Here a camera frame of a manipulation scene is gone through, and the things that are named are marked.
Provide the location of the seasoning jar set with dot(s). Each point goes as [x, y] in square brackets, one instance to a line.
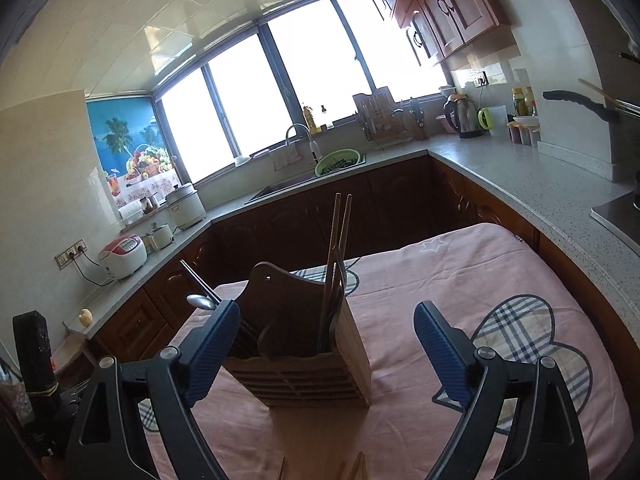
[524, 132]

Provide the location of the green colander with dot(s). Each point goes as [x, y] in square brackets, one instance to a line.
[337, 162]

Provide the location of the steel electric kettle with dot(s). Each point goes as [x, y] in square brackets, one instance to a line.
[465, 115]

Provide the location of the small wall outlet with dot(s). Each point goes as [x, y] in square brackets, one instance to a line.
[480, 79]

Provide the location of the condiment bottles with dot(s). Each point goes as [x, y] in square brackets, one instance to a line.
[522, 102]

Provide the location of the white paper roll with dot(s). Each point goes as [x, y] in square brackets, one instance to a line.
[132, 212]

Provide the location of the upper wooden cabinets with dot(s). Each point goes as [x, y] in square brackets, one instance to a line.
[450, 5]

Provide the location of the grey kitchen countertop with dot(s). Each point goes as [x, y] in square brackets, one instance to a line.
[525, 180]

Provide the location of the kitchen sink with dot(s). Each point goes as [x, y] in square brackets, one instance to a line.
[285, 187]

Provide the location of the pink dishcloth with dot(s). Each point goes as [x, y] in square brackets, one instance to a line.
[287, 160]

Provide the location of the wall outlet strip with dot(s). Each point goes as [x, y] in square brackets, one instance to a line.
[70, 254]

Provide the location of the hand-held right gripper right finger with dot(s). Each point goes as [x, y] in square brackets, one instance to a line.
[440, 345]

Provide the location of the large white rice cooker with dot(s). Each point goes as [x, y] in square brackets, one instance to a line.
[186, 207]

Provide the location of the yellow apple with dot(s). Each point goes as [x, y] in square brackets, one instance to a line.
[86, 316]

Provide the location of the pink printed tablecloth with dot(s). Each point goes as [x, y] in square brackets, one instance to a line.
[450, 270]

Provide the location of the black wok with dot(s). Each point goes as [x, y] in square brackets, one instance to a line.
[575, 99]

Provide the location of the curved metal faucet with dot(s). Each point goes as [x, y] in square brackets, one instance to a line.
[300, 127]

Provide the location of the small white pot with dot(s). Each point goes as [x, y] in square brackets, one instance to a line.
[161, 237]

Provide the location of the red white rice cooker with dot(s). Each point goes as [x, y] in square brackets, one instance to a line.
[122, 257]

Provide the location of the large kitchen window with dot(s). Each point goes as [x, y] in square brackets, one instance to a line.
[300, 70]

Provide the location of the wooden utensil holder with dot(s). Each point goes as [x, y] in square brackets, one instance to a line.
[300, 375]

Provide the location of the yellow bottle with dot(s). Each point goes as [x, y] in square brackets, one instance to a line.
[309, 120]

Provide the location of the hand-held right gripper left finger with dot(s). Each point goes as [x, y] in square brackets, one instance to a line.
[215, 345]

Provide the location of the beach fruit window poster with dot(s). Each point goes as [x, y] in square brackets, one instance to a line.
[125, 135]

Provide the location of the dish rack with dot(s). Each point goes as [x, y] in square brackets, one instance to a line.
[380, 117]

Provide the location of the gas stove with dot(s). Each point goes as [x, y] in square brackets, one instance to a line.
[617, 215]

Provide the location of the metal spoon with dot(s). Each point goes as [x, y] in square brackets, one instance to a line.
[200, 301]

